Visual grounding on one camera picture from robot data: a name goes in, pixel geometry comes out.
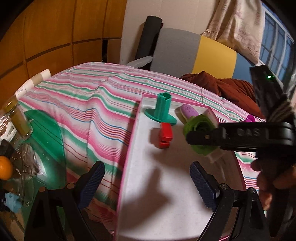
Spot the green white round toy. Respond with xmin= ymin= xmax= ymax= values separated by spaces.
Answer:
xmin=183 ymin=114 xmax=225 ymax=163

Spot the purple oval toy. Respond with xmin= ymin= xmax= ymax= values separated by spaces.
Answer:
xmin=180 ymin=104 xmax=199 ymax=122

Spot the red plastic block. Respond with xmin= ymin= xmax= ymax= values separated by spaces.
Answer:
xmin=159 ymin=123 xmax=173 ymax=149

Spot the green plastic stand toy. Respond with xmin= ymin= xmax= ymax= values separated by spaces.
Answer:
xmin=144 ymin=92 xmax=177 ymax=126

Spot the person right hand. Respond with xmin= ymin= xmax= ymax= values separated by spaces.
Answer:
xmin=251 ymin=151 xmax=295 ymax=211

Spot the purple toy figure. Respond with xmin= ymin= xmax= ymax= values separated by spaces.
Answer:
xmin=243 ymin=114 xmax=256 ymax=123

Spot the rust red blanket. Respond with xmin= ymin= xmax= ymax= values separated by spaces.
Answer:
xmin=181 ymin=71 xmax=265 ymax=119

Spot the striped bed cover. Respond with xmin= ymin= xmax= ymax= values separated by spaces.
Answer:
xmin=20 ymin=62 xmax=248 ymax=233

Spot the orange fruit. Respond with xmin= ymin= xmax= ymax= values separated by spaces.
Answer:
xmin=0 ymin=156 xmax=14 ymax=181

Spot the grey yellow blue headboard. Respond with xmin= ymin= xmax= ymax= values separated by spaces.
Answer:
xmin=150 ymin=28 xmax=253 ymax=83

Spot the glass jar yellow lid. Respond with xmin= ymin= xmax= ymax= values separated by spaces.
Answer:
xmin=3 ymin=95 xmax=33 ymax=140

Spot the beige curtain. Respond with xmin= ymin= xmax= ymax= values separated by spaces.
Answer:
xmin=202 ymin=1 xmax=265 ymax=65

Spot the black rolled mat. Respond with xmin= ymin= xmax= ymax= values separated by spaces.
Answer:
xmin=135 ymin=16 xmax=163 ymax=60

